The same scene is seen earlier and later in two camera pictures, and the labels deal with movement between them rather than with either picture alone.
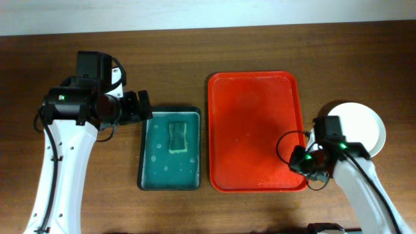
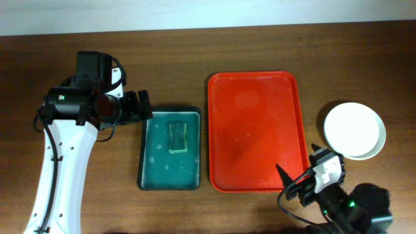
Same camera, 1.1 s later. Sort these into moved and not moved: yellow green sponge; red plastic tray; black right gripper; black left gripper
Moved: black right gripper
Not moved: red plastic tray; black left gripper; yellow green sponge
